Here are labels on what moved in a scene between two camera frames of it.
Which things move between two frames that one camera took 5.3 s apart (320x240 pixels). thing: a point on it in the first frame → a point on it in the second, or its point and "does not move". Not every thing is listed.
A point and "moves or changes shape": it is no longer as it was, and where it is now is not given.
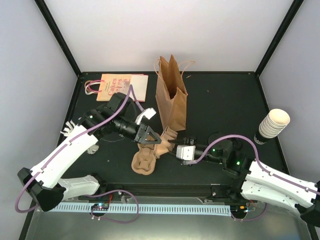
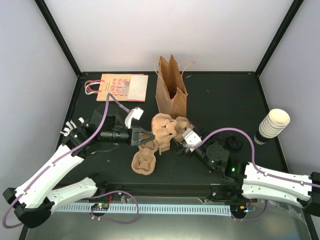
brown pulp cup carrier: [143, 161] does not move
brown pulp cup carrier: [165, 146] moves or changes shape
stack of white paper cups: [274, 123] does not move
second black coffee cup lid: [237, 144] does not move
